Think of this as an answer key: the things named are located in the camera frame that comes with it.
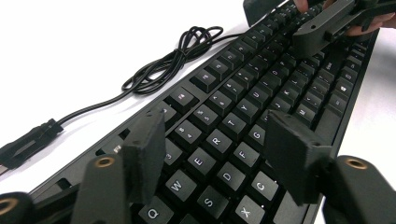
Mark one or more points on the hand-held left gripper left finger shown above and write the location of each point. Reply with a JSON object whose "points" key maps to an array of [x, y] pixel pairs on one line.
{"points": [[144, 155]]}

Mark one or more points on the black keyboard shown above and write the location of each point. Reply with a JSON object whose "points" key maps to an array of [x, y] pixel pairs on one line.
{"points": [[218, 140]]}

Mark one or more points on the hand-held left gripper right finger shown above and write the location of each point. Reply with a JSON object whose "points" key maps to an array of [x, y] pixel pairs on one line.
{"points": [[295, 161]]}

